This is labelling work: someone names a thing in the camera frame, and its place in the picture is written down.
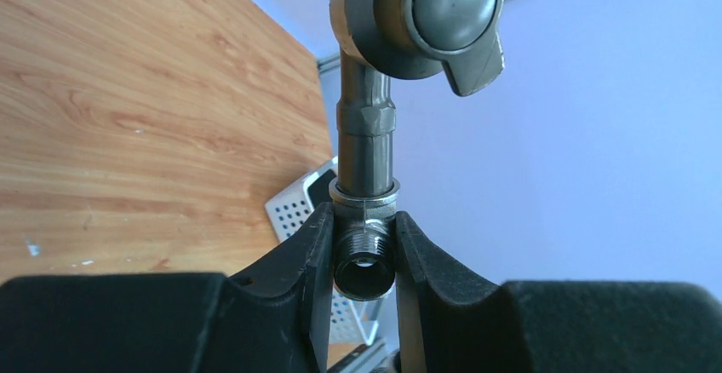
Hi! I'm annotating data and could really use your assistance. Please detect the white plastic basket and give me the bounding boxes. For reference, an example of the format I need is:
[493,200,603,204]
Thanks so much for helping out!
[247,157,383,347]

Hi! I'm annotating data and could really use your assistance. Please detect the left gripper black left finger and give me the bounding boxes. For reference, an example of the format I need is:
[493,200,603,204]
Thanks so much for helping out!
[0,202,336,373]

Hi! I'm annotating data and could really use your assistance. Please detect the grey faucet with lever handle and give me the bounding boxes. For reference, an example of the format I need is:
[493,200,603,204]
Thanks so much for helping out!
[329,0,504,198]

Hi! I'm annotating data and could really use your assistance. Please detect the black cloth in basket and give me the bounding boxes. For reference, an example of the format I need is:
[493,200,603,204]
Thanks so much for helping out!
[305,169,336,209]

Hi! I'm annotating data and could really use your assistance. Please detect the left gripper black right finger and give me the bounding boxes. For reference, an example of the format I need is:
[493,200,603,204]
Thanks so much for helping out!
[396,212,721,372]

